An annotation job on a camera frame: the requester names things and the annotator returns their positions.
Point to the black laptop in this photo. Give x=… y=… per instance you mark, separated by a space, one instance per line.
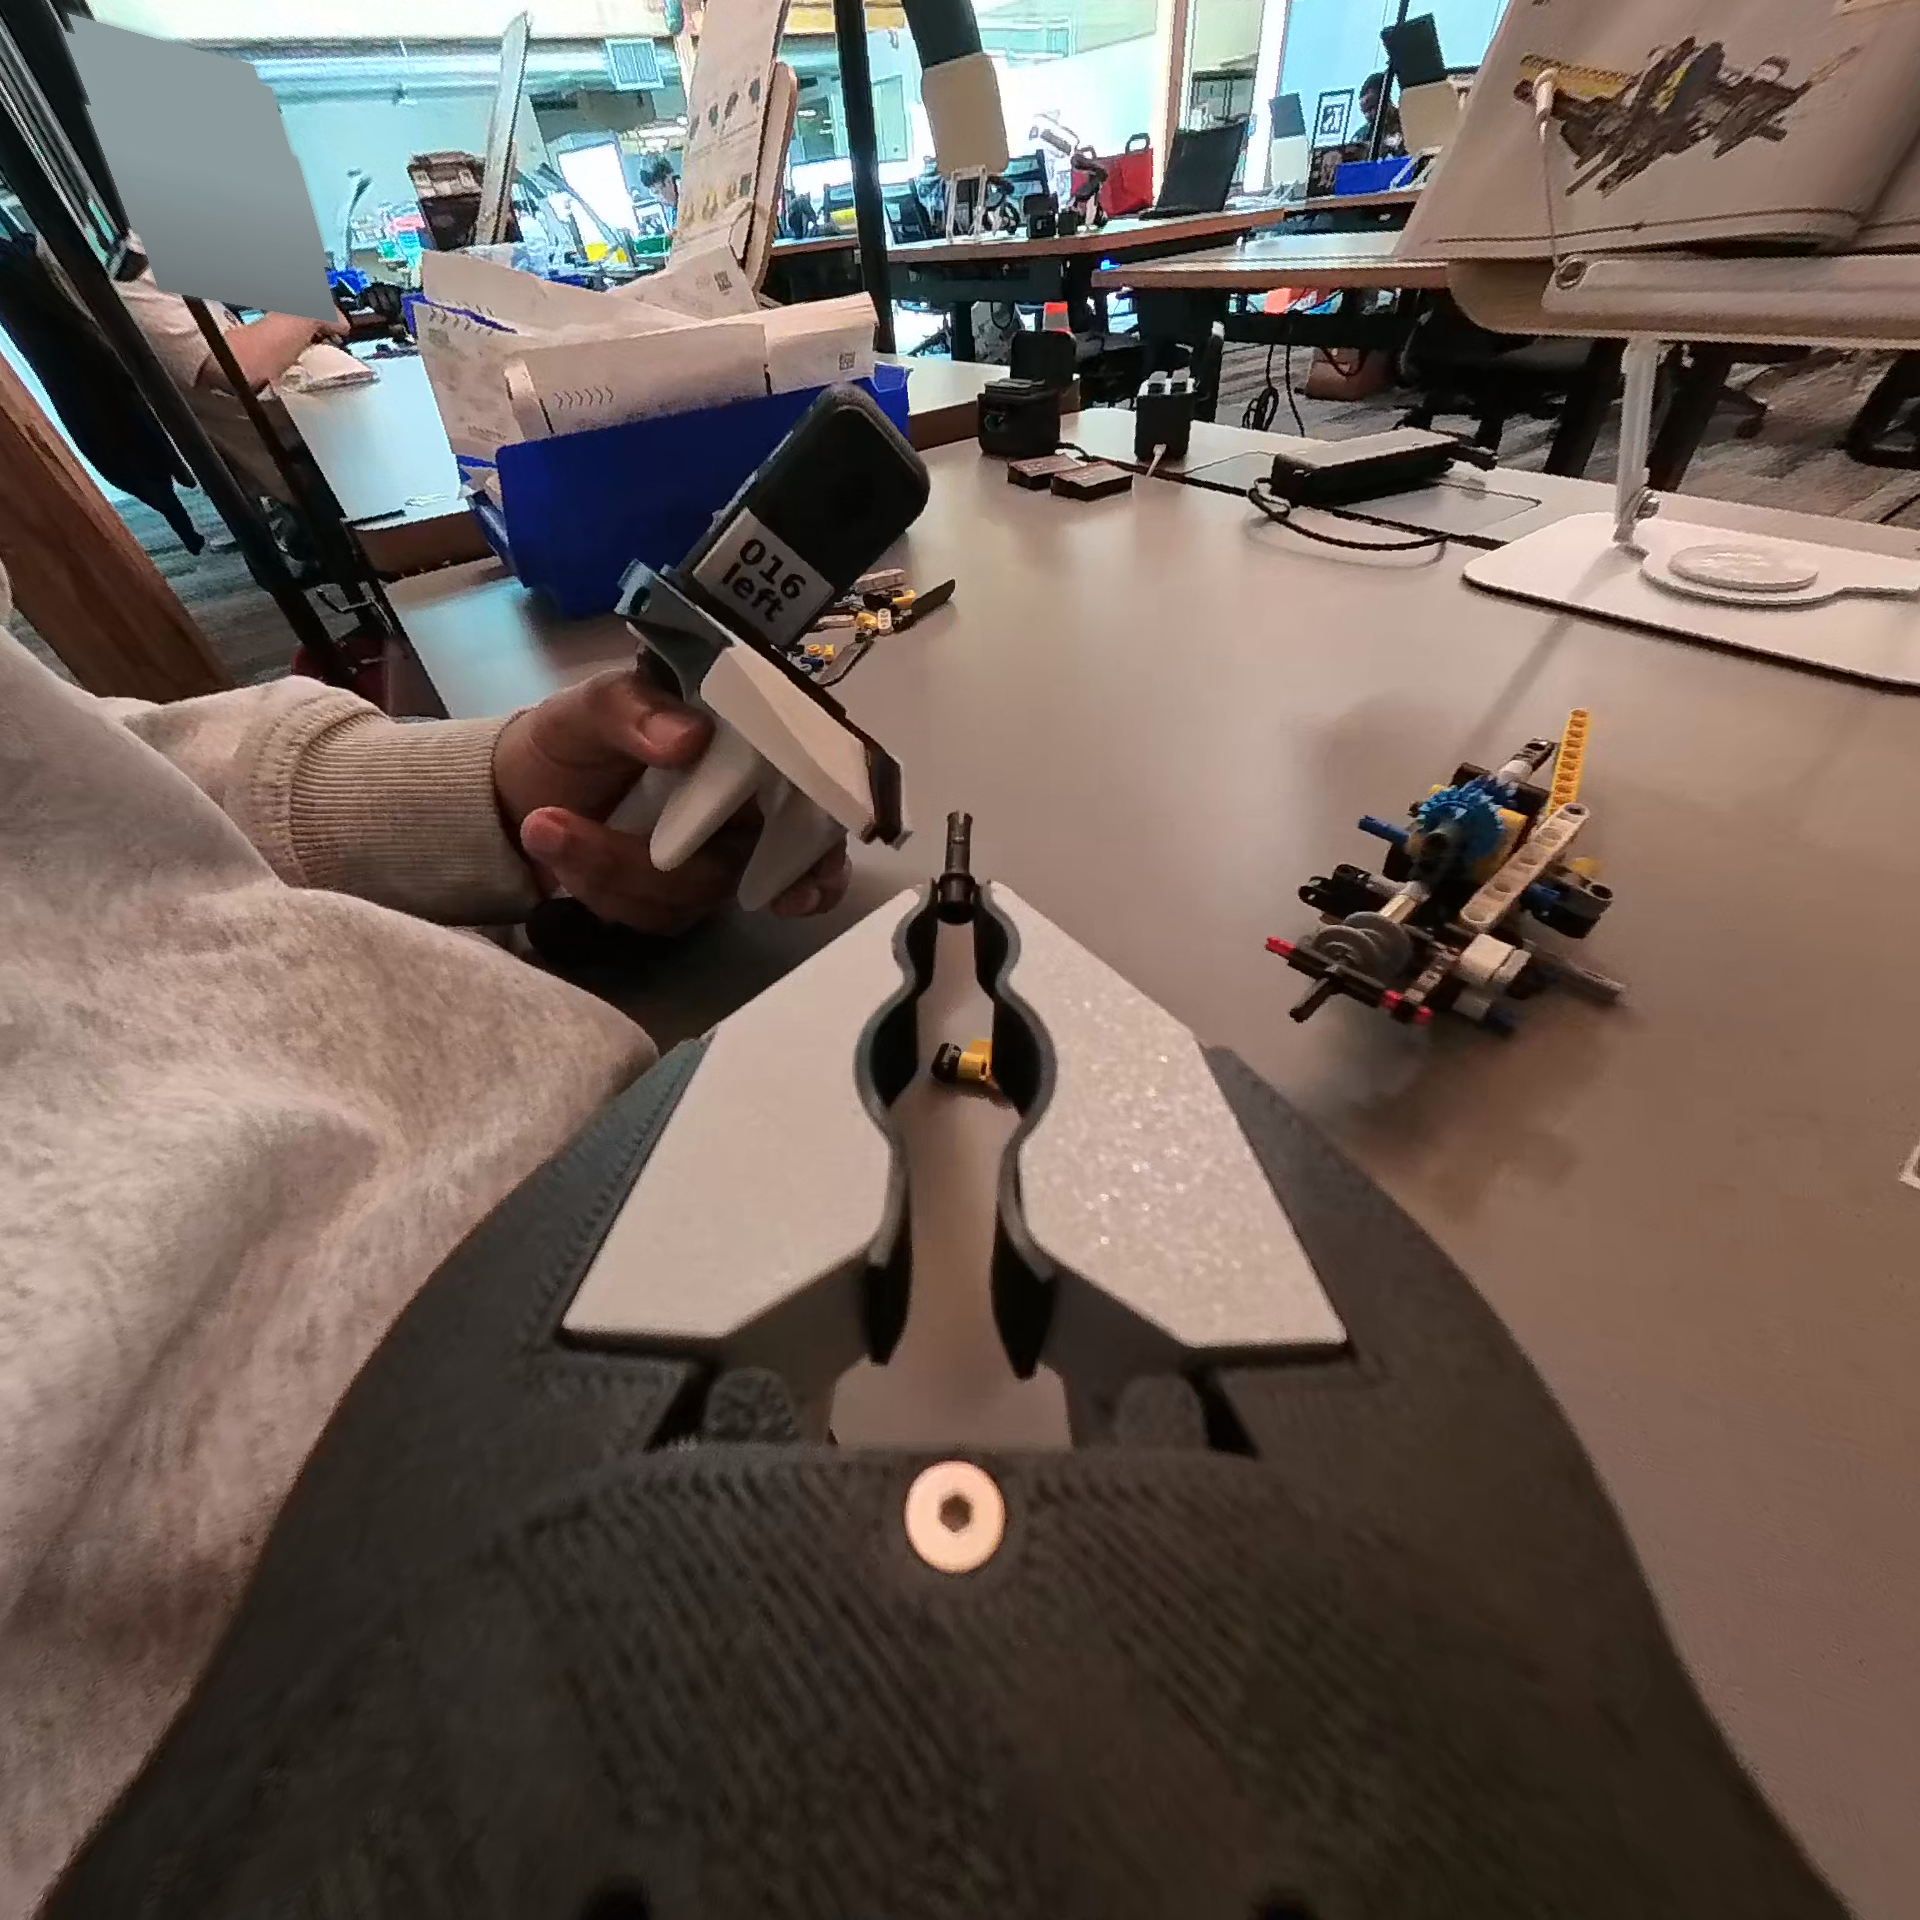
x=1200 y=164

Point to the yellow lego connector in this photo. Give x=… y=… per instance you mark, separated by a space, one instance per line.
x=971 y=1061

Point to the dark hanging jacket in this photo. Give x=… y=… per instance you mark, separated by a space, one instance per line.
x=76 y=388

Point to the wooden beam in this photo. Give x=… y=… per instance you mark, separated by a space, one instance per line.
x=90 y=569

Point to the black lego pin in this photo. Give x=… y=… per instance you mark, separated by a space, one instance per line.
x=956 y=868

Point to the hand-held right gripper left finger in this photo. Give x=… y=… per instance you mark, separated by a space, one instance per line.
x=750 y=1170

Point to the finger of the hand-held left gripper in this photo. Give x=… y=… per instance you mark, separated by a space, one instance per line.
x=786 y=727

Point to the black charger dock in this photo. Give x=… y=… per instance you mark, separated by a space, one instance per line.
x=1161 y=411

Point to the person's left forearm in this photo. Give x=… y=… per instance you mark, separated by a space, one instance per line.
x=299 y=780

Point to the white side desk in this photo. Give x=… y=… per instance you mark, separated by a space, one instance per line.
x=374 y=450

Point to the black tripod stand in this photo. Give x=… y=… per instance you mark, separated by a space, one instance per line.
x=347 y=609

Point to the wooden office desk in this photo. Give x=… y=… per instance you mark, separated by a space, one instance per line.
x=1078 y=235
x=1275 y=271

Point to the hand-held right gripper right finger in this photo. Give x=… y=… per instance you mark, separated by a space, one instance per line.
x=1171 y=1185

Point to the red bag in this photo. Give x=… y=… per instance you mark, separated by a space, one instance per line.
x=1113 y=180

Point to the person's grey sweatshirt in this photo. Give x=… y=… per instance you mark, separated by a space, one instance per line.
x=225 y=1348

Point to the person's left hand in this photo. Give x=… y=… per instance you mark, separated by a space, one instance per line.
x=570 y=749

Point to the small black battery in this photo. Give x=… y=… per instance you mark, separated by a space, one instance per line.
x=1092 y=483
x=1035 y=471

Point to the pile of loose lego pieces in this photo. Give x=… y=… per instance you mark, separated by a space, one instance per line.
x=878 y=609

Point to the black pole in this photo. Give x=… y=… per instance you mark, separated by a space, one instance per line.
x=862 y=180

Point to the pile of white paper bags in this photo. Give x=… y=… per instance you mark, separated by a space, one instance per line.
x=600 y=345

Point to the printed cardboard board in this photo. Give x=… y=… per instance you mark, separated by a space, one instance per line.
x=733 y=119

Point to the blue plastic bin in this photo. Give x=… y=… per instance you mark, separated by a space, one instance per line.
x=600 y=511

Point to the lego vehicle model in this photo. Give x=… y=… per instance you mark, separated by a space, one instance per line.
x=1440 y=915

